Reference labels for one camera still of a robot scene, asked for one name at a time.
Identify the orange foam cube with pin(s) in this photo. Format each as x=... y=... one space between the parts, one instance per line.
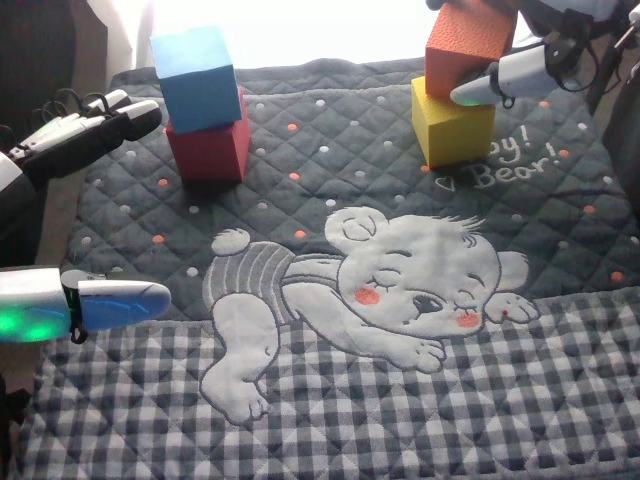
x=465 y=45

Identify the red foam cube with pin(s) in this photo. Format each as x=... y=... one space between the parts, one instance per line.
x=210 y=155

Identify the grey quilt with bear print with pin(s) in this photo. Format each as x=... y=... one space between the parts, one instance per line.
x=350 y=425

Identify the dark background furniture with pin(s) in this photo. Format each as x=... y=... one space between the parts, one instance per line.
x=30 y=50

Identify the yellow foam cube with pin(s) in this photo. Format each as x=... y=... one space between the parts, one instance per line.
x=455 y=135

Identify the black slanted pole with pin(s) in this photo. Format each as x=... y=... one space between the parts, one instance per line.
x=602 y=92

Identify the blue foam cube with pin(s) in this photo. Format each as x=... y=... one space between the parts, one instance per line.
x=200 y=90

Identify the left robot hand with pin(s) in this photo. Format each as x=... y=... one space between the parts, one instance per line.
x=115 y=302

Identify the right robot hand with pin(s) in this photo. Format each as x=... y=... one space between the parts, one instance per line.
x=520 y=72

